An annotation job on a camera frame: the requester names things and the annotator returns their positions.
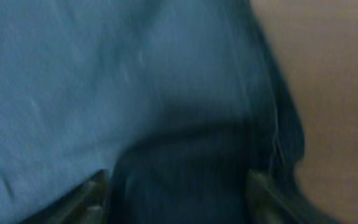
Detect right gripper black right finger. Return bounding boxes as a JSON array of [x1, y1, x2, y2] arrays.
[[246, 170, 294, 224]]

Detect navy blue shorts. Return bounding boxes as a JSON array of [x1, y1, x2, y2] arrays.
[[0, 0, 336, 223]]

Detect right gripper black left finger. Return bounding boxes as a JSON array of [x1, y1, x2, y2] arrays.
[[21, 169, 109, 224]]

